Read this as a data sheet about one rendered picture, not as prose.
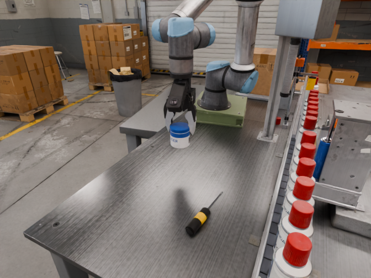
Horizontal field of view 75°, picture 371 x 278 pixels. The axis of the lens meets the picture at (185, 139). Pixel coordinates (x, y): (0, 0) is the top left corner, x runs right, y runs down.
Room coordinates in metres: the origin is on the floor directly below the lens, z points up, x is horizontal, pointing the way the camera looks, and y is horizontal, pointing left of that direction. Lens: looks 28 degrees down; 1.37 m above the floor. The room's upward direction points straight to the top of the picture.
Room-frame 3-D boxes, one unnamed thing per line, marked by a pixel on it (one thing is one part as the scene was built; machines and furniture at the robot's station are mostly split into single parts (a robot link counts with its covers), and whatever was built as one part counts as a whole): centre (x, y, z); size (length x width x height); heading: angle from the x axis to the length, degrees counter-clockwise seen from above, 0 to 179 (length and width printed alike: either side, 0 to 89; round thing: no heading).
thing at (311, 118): (0.67, -0.38, 0.98); 0.05 x 0.05 x 0.20
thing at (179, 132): (0.75, 0.02, 0.98); 0.07 x 0.07 x 0.07
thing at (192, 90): (0.78, 0.01, 1.14); 0.09 x 0.08 x 0.12; 164
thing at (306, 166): (0.43, -0.26, 0.98); 0.05 x 0.05 x 0.20
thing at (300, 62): (1.02, -0.50, 1.05); 0.10 x 0.04 x 0.33; 64
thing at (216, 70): (1.27, -0.17, 1.07); 0.13 x 0.12 x 0.14; 54
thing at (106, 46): (5.06, 1.33, 0.57); 1.20 x 0.85 x 1.14; 166
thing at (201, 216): (0.54, -0.07, 0.84); 0.20 x 0.03 x 0.03; 145
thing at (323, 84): (1.90, -0.99, 0.85); 0.30 x 0.26 x 0.04; 154
